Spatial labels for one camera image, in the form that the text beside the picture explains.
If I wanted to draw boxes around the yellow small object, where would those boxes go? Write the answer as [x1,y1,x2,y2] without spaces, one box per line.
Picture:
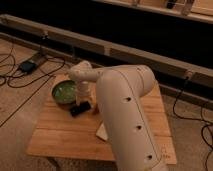
[89,90,99,115]

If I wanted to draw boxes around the black cable right side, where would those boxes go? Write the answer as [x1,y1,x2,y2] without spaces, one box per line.
[171,76,213,171]

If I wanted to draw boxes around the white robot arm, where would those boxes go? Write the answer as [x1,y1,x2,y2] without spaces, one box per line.
[68,61,168,171]

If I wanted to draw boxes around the black floor cable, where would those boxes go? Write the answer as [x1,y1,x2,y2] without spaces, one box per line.
[0,39,72,128]

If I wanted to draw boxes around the black power adapter box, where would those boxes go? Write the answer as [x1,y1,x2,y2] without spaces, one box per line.
[18,61,36,74]

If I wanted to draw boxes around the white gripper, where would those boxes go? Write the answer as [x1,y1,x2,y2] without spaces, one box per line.
[76,81,91,105]

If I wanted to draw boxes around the black rectangular block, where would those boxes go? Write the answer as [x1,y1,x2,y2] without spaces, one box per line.
[70,101,91,117]

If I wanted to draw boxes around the green bowl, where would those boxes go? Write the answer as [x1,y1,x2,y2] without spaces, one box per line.
[51,80,76,108]

